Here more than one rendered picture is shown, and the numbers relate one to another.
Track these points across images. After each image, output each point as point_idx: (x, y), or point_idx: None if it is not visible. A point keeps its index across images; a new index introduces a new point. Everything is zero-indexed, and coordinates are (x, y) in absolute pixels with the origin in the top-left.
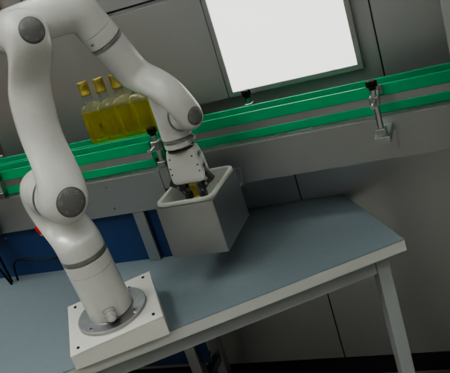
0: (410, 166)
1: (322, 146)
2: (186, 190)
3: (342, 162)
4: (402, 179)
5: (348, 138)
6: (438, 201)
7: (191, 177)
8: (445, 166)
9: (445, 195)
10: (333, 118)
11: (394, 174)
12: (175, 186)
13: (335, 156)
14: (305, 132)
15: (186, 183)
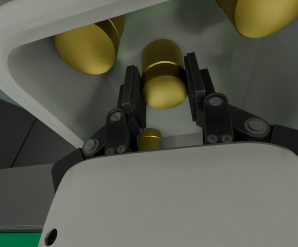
0: (48, 160)
1: (24, 197)
2: (203, 114)
3: (19, 171)
4: (58, 151)
5: None
6: (47, 134)
7: (131, 184)
8: (29, 159)
9: (41, 138)
10: None
11: (61, 155)
12: (281, 136)
13: (20, 180)
14: (30, 227)
15: (185, 149)
